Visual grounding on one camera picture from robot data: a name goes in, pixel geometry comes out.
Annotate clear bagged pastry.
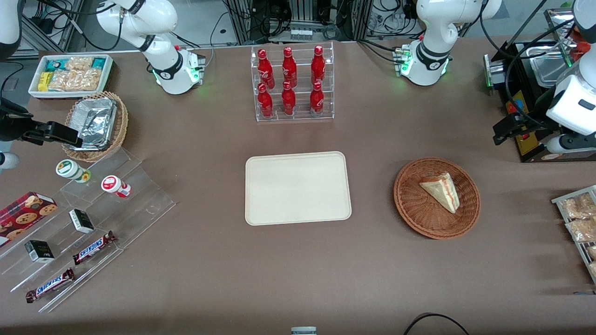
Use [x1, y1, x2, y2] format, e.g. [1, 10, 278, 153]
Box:
[560, 193, 596, 220]
[565, 218, 596, 243]

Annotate tray of packaged snacks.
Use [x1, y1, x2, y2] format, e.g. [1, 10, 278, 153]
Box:
[551, 185, 596, 285]

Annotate wrapped triangle sandwich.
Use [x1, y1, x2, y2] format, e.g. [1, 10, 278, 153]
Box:
[419, 172, 461, 215]

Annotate light tan wicker basket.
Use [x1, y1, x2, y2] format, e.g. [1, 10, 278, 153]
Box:
[61, 91, 129, 163]

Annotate cream plastic serving tray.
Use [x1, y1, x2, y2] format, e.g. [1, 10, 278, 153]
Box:
[245, 151, 352, 227]

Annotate red lid yogurt cup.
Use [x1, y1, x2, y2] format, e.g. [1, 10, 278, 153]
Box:
[101, 174, 132, 199]

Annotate black appliance with steel tray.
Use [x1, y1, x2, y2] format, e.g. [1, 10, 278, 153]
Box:
[483, 8, 596, 163]

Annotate clear acrylic step display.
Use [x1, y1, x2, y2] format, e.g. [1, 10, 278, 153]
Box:
[0, 146, 177, 314]

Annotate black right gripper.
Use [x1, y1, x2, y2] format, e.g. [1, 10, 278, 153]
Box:
[0, 98, 83, 146]

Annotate small black carton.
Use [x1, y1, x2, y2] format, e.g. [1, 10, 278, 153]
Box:
[68, 208, 95, 235]
[24, 240, 55, 264]

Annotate green lid yogurt cup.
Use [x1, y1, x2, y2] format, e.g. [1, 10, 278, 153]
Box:
[55, 159, 92, 184]

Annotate clear cracker bag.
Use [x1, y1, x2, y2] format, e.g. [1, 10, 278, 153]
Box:
[48, 69, 102, 92]

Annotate clear acrylic bottle rack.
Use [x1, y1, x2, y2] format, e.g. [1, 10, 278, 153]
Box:
[250, 41, 335, 123]

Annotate Snickers chocolate bar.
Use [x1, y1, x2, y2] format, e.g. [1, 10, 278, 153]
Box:
[72, 230, 117, 266]
[25, 268, 75, 304]

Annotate red cola bottle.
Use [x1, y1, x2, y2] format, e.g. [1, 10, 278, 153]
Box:
[257, 48, 276, 89]
[309, 81, 325, 116]
[257, 83, 274, 119]
[311, 45, 326, 86]
[281, 81, 297, 116]
[282, 47, 298, 88]

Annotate black cable loop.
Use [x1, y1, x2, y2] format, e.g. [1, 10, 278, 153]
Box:
[402, 313, 471, 335]

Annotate stacked aluminium foil containers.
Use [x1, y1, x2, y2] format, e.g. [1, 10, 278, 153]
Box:
[74, 96, 118, 151]

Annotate brown round wicker basket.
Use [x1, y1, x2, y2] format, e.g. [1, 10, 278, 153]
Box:
[393, 157, 481, 241]

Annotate aluminium frame equipment rack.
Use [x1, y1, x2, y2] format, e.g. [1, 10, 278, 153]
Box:
[223, 0, 374, 46]

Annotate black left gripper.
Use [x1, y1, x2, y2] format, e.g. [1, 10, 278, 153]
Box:
[493, 87, 555, 146]

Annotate red plaid cookie box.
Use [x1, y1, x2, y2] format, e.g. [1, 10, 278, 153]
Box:
[0, 191, 59, 248]

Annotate white rectangular snack bin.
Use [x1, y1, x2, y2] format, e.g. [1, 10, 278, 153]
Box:
[28, 54, 114, 100]

